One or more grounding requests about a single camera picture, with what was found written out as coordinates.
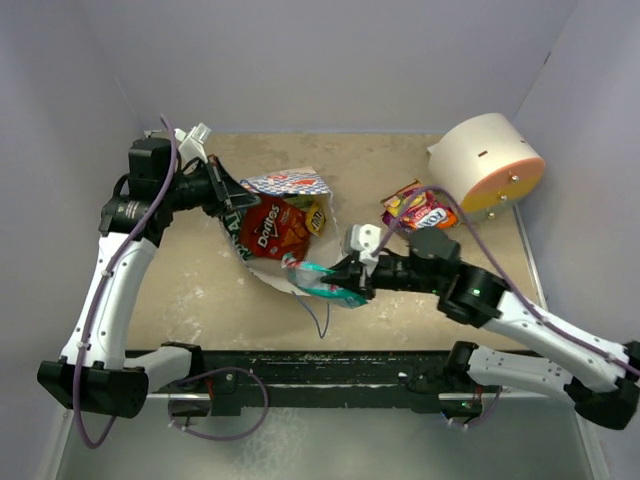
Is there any yellow M&M's packet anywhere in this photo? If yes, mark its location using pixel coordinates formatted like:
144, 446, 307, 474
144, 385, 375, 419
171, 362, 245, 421
305, 202, 326, 237

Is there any yellow candy snack packet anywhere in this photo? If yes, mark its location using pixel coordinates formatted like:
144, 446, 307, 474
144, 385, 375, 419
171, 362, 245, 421
381, 180, 458, 234

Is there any beige and orange cylinder device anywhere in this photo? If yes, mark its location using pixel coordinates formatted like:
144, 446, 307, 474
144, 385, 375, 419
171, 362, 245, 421
427, 113, 545, 222

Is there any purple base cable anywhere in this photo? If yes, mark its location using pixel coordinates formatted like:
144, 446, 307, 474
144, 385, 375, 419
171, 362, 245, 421
445, 384, 504, 431
166, 366, 271, 442

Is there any red Doritos bag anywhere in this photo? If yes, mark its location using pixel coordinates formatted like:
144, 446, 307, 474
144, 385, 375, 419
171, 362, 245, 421
240, 195, 311, 260

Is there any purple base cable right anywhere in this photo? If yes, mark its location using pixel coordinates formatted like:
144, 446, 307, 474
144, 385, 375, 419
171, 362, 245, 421
445, 384, 504, 431

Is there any blue checkered paper bag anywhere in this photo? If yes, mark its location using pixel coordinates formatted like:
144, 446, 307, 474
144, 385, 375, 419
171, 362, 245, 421
221, 167, 342, 319

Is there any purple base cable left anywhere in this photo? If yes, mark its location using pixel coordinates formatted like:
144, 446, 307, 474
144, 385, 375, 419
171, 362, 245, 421
166, 366, 271, 442

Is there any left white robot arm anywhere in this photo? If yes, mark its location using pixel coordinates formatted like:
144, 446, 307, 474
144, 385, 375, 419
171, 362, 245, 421
37, 137, 259, 418

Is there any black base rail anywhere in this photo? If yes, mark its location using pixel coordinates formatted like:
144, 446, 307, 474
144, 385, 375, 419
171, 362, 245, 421
155, 350, 499, 416

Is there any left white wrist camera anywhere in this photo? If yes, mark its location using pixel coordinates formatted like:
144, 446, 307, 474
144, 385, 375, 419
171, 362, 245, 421
174, 123, 211, 161

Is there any teal Fox's mint packet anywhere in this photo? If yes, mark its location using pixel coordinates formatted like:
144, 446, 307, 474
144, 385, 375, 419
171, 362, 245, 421
281, 254, 367, 309

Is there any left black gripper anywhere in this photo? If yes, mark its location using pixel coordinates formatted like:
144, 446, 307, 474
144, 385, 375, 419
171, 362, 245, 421
162, 155, 261, 218

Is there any light green snack packet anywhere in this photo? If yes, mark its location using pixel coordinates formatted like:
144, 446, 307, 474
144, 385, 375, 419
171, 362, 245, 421
284, 195, 314, 211

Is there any magenta snack packet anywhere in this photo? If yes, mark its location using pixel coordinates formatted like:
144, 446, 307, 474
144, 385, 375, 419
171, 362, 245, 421
382, 198, 418, 232

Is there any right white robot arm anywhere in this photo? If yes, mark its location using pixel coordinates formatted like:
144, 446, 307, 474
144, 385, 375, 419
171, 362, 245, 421
321, 225, 639, 430

